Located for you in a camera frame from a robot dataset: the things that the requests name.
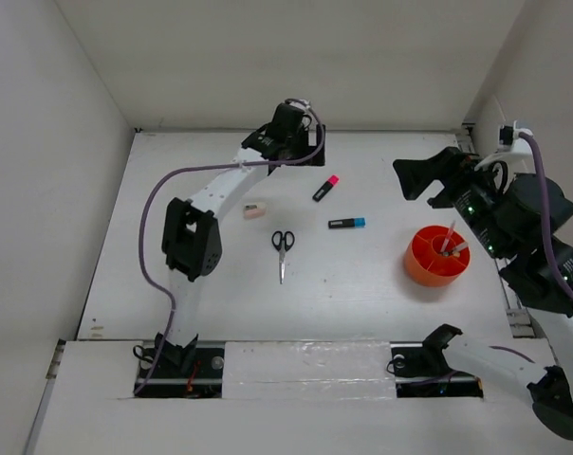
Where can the black front mounting rail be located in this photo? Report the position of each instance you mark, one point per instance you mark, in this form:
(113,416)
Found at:
(284,370)

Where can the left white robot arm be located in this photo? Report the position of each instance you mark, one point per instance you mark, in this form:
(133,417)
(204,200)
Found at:
(191,240)

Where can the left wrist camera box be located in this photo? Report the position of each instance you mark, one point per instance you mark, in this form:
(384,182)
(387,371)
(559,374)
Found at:
(303,104)

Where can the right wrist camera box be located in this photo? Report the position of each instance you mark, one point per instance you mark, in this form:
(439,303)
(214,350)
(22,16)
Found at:
(510,147)

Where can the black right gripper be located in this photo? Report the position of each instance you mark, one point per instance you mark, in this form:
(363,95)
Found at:
(450,165)

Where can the orange round organizer container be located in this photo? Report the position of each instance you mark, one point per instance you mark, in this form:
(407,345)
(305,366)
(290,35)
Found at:
(424,263)

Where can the pink white stapler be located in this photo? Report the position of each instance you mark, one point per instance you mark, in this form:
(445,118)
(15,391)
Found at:
(254,210)

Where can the black handled scissors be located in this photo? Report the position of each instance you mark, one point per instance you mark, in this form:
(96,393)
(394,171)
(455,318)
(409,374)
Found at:
(282,241)

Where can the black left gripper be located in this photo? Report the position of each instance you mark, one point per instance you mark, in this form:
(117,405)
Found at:
(303,134)

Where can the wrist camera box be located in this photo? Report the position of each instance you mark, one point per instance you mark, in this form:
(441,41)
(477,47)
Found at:
(510,147)
(303,104)

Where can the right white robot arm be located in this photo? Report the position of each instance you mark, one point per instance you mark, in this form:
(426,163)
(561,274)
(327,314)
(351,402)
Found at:
(547,390)

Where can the pink black highlighter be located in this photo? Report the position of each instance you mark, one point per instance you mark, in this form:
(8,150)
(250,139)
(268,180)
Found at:
(325,188)

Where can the blue black highlighter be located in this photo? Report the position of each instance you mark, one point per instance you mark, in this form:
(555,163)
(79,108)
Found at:
(358,222)

